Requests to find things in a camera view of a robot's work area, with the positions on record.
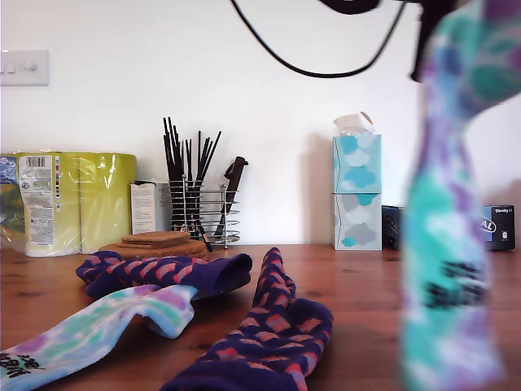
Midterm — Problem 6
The black protein bar box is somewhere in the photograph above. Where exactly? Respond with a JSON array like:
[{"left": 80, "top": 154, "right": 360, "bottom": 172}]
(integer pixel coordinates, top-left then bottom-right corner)
[{"left": 381, "top": 204, "right": 516, "bottom": 253}]

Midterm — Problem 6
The black marker pen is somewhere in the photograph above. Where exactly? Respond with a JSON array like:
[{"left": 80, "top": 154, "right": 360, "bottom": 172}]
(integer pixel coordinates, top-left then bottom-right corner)
[{"left": 198, "top": 222, "right": 214, "bottom": 253}]

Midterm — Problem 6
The blue cloud tissue box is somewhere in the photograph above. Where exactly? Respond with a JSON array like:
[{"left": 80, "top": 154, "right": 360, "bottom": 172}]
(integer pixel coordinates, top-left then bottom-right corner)
[{"left": 332, "top": 134, "right": 383, "bottom": 196}]

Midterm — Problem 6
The white light switch plate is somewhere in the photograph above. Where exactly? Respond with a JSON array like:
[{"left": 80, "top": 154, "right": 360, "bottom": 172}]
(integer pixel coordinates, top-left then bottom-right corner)
[{"left": 0, "top": 49, "right": 50, "bottom": 87}]

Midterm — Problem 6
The chrome wire caddy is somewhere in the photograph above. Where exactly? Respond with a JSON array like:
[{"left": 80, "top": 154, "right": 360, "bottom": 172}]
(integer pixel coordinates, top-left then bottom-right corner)
[{"left": 169, "top": 174, "right": 242, "bottom": 248}]

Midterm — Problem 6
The square cork coaster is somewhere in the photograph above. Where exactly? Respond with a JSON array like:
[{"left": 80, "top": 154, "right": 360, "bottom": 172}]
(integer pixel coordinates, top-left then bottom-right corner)
[
  {"left": 130, "top": 231, "right": 191, "bottom": 241},
  {"left": 120, "top": 235, "right": 191, "bottom": 248}
]

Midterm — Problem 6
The tie-dye crew sock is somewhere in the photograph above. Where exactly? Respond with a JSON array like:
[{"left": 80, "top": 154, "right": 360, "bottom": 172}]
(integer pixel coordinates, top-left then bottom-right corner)
[
  {"left": 0, "top": 283, "right": 197, "bottom": 391},
  {"left": 398, "top": 0, "right": 521, "bottom": 391}
]

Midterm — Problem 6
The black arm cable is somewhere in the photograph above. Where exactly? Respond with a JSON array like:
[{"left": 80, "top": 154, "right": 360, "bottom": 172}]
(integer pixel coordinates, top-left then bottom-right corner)
[{"left": 230, "top": 0, "right": 409, "bottom": 80}]

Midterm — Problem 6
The purple pink-patterned sock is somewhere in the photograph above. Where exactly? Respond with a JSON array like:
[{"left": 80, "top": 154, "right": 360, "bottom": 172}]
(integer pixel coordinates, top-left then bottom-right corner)
[
  {"left": 75, "top": 250, "right": 254, "bottom": 302},
  {"left": 160, "top": 246, "right": 335, "bottom": 391}
]

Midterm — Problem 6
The black-handled knife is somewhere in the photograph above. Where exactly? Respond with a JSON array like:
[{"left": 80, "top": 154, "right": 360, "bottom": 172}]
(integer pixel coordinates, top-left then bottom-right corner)
[{"left": 213, "top": 156, "right": 250, "bottom": 239}]

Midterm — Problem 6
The grey cloud tissue box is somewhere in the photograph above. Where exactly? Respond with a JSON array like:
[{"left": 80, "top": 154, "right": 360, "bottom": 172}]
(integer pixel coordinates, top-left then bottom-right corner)
[{"left": 333, "top": 192, "right": 383, "bottom": 251}]

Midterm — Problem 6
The yellow paper towel pack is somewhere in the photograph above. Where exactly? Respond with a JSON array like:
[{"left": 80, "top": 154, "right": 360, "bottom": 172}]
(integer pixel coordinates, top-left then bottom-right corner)
[{"left": 0, "top": 150, "right": 138, "bottom": 258}]

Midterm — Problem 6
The small white printed carton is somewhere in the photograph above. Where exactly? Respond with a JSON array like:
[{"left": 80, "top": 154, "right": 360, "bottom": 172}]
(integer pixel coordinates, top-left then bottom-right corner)
[{"left": 129, "top": 181, "right": 172, "bottom": 235}]

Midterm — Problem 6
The black thin stick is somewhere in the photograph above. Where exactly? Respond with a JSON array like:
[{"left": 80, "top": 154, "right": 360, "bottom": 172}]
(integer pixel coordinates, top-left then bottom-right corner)
[
  {"left": 187, "top": 138, "right": 194, "bottom": 229},
  {"left": 167, "top": 118, "right": 182, "bottom": 229},
  {"left": 173, "top": 125, "right": 185, "bottom": 229},
  {"left": 163, "top": 117, "right": 181, "bottom": 229},
  {"left": 195, "top": 130, "right": 203, "bottom": 229},
  {"left": 185, "top": 131, "right": 223, "bottom": 229}
]

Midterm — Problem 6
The white tissue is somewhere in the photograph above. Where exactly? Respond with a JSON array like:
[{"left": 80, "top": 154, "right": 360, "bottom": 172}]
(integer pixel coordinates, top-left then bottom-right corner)
[{"left": 332, "top": 112, "right": 374, "bottom": 138}]

